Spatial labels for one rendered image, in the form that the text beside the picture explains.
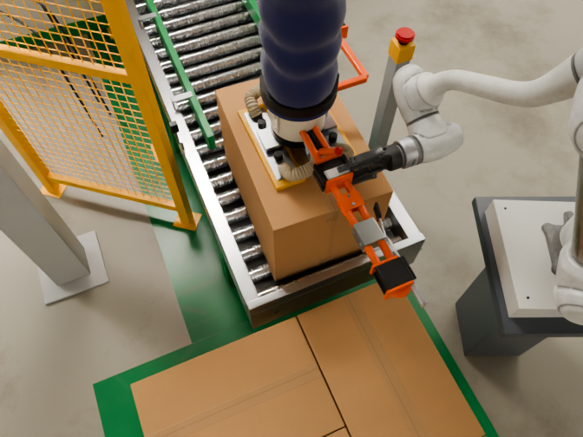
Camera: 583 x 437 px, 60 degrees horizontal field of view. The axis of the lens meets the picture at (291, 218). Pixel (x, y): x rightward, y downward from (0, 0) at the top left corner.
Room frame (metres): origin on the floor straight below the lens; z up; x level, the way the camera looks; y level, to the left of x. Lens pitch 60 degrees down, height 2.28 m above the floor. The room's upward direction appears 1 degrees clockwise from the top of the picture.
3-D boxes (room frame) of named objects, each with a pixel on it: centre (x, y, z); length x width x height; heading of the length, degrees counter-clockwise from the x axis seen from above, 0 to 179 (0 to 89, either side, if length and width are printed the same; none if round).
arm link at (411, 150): (0.92, -0.33, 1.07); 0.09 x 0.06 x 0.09; 24
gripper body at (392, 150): (0.89, -0.27, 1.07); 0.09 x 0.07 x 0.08; 114
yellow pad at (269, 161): (1.03, 0.07, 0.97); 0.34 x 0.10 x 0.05; 25
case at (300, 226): (1.07, -0.02, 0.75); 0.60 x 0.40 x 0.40; 22
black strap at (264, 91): (1.07, -0.02, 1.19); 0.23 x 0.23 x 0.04
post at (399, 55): (1.47, -0.39, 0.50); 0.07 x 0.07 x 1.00; 24
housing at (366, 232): (0.64, -0.21, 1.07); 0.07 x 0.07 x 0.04; 25
